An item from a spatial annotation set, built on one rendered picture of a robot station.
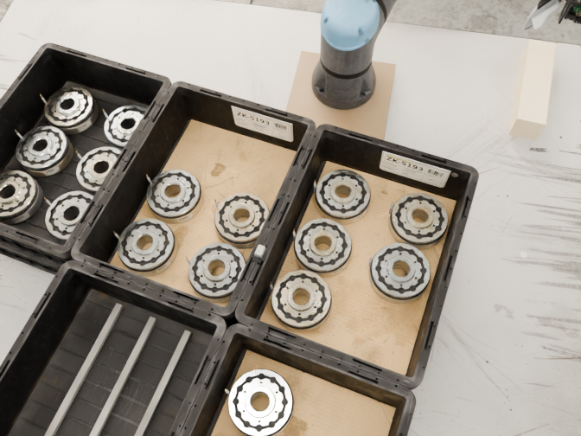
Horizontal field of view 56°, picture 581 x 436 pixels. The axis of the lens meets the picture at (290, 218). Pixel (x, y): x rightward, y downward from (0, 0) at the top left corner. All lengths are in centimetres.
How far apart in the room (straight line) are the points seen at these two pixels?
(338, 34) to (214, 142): 33
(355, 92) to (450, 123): 24
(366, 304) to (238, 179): 35
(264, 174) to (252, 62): 43
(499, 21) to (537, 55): 121
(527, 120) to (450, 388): 60
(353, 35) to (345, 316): 55
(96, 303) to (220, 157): 36
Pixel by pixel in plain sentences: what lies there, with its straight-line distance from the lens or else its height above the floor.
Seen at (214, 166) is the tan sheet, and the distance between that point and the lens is 110.
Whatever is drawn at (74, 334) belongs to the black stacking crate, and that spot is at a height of 83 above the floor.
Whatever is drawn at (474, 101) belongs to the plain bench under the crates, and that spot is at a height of 70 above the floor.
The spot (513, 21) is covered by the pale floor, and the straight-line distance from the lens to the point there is 265.
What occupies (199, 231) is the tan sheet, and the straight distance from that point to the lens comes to 103.
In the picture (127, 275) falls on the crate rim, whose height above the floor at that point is 93.
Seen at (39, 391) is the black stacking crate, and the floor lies 83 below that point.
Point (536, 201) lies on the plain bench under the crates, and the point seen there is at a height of 70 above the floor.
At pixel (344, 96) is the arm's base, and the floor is 77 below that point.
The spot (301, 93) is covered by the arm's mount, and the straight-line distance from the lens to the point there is 131.
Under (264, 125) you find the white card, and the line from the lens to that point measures 107.
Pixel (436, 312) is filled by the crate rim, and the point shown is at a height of 93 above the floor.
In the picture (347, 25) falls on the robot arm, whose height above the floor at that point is 95.
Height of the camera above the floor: 175
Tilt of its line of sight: 64 degrees down
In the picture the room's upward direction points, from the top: 5 degrees counter-clockwise
